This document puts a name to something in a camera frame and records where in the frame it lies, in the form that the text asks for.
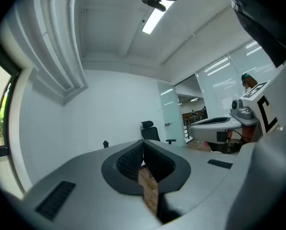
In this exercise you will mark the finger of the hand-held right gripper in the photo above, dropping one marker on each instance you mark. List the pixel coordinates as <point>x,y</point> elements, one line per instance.
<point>233,119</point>
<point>205,133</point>

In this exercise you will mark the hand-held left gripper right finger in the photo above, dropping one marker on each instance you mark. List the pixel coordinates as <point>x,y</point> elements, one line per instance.
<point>200,171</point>

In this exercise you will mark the person's black shirt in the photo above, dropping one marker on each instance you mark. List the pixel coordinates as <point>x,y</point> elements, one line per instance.
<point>265,15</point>

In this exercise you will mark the black office chair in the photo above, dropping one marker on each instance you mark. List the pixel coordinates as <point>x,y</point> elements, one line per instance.
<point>150,132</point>

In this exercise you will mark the small black device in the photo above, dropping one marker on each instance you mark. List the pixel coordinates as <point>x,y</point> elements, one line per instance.
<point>105,144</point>

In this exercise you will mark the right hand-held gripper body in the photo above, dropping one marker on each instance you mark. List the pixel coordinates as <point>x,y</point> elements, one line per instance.
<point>245,112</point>

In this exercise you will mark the black head-mounted camera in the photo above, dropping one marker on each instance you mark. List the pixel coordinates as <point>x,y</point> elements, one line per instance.
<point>153,2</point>

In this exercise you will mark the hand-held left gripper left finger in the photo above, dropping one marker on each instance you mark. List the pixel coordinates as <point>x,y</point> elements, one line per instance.
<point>85,176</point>

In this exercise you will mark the frosted glass door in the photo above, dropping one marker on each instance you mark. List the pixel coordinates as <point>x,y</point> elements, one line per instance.
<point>171,114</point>

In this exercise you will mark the long ceiling light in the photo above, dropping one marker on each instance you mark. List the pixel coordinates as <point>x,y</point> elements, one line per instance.
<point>151,20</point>

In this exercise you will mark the glass wall with blinds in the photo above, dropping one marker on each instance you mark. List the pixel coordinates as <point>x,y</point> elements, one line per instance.
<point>219,85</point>

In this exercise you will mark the person's right hand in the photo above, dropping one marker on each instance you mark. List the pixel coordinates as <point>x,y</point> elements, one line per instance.
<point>248,133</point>

